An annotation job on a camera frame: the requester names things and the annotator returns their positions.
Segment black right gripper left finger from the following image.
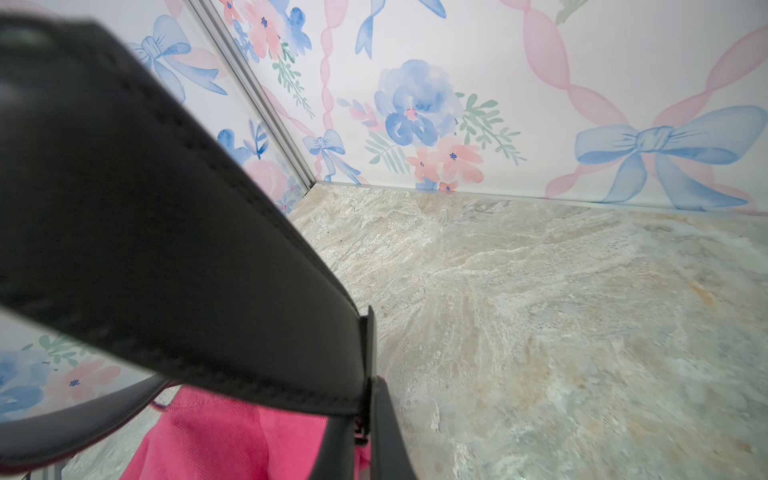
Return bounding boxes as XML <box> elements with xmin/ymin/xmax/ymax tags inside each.
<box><xmin>308</xmin><ymin>417</ymin><xmax>356</xmax><ymax>480</ymax></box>

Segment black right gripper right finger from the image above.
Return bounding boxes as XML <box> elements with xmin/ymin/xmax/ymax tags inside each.
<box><xmin>361</xmin><ymin>306</ymin><xmax>417</xmax><ymax>480</ymax></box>

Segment black leather belt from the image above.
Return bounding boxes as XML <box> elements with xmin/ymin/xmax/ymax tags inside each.
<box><xmin>1</xmin><ymin>14</ymin><xmax>366</xmax><ymax>473</ymax></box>

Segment pink trousers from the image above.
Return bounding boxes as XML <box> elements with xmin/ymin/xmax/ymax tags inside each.
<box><xmin>122</xmin><ymin>387</ymin><xmax>327</xmax><ymax>480</ymax></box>

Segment left rear aluminium corner post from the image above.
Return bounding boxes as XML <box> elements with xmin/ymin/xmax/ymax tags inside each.
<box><xmin>188</xmin><ymin>0</ymin><xmax>316</xmax><ymax>189</ymax></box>

